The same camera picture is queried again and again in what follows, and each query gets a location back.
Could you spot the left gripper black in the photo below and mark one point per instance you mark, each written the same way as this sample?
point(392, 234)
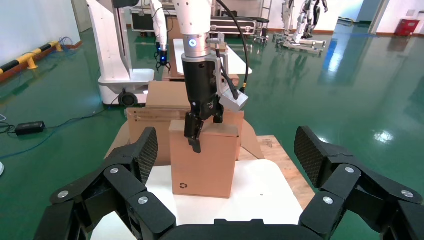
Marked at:
point(200, 86)

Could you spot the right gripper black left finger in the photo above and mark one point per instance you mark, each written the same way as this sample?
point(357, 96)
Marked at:
point(116, 192)

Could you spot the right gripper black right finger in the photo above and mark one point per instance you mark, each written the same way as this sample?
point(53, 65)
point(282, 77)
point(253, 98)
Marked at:
point(357, 185)

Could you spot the small brown cardboard box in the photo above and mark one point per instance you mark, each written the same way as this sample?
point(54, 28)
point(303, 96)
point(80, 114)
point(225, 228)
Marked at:
point(205, 165)

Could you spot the large open cardboard box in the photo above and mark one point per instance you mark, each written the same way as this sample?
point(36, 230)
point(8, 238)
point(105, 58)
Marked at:
point(152, 116)

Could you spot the white side table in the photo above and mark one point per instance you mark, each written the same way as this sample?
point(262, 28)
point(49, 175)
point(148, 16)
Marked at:
point(235, 63)

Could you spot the distant robot black gripper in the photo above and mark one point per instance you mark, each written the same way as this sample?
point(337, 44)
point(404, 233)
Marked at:
point(163, 63)

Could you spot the brown cardboard carton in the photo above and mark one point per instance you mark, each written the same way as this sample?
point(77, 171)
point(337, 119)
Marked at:
point(173, 30)

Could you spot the long black flight case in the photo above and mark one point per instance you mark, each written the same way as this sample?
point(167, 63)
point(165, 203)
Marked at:
point(232, 26)

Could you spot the black power adapter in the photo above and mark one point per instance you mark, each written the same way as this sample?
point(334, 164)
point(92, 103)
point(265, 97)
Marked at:
point(30, 128)

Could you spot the black stool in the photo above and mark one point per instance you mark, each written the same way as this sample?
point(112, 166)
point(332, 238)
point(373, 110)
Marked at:
point(261, 20)

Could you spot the white mobile robot body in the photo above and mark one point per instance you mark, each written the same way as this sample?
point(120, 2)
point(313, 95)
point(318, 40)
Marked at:
point(112, 49)

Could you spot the grey metal robot stand base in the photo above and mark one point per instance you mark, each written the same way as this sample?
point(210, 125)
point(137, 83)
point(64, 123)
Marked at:
point(301, 44)

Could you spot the black and white humanoid robot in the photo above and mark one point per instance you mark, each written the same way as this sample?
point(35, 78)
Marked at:
point(309, 16)

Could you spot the yellow black floor barrier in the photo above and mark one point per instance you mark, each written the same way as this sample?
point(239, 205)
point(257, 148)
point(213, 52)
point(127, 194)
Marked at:
point(30, 58)

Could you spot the grey metal cabinet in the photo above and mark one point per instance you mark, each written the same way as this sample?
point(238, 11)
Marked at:
point(81, 15)

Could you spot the red cabinet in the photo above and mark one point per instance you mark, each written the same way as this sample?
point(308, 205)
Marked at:
point(406, 27)

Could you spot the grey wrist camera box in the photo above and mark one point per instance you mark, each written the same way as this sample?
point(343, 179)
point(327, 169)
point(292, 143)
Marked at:
point(236, 101)

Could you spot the silver camera mounting bracket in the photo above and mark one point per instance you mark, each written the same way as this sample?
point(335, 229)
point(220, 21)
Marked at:
point(226, 59)

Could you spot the metal ladder frame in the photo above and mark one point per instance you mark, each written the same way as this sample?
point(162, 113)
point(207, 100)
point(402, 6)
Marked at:
point(266, 8)

